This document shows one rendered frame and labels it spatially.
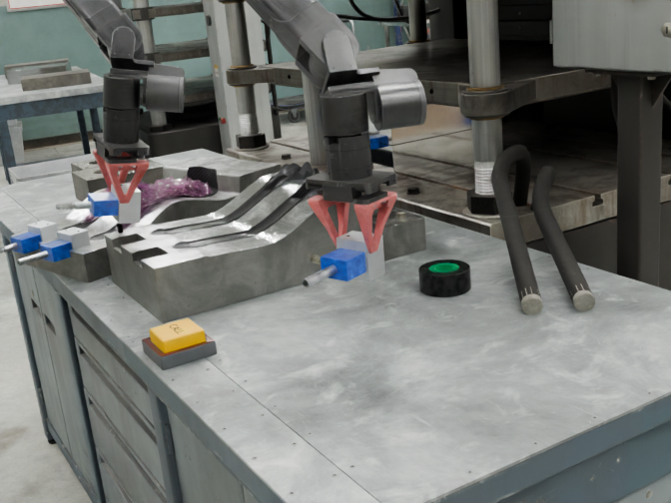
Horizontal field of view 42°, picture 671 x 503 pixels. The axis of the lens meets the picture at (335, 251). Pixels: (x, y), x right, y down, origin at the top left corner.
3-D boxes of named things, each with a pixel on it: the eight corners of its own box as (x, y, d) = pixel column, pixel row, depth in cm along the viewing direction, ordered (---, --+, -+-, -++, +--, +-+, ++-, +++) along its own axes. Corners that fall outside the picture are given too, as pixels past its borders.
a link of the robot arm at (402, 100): (312, 65, 114) (320, 31, 106) (394, 55, 116) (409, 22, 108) (330, 149, 111) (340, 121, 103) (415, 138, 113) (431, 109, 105)
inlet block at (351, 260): (323, 306, 105) (319, 264, 103) (292, 300, 108) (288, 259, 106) (385, 273, 114) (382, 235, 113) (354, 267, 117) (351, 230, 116)
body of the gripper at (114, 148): (131, 143, 147) (131, 99, 144) (150, 158, 139) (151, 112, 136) (92, 144, 144) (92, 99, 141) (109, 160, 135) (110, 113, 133)
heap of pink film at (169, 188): (126, 232, 163) (119, 192, 161) (75, 221, 175) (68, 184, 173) (229, 199, 181) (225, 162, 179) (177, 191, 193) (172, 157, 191)
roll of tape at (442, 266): (475, 280, 138) (474, 259, 137) (465, 298, 131) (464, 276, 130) (425, 278, 141) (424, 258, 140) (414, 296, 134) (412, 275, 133)
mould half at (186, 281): (163, 323, 132) (149, 240, 128) (112, 282, 154) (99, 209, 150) (426, 250, 156) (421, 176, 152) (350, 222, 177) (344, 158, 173)
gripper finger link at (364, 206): (358, 241, 117) (351, 173, 114) (402, 247, 112) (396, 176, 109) (327, 255, 112) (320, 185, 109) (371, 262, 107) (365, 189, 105)
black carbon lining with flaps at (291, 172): (179, 262, 138) (170, 206, 135) (146, 242, 152) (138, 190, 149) (362, 217, 154) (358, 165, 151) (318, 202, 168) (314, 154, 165)
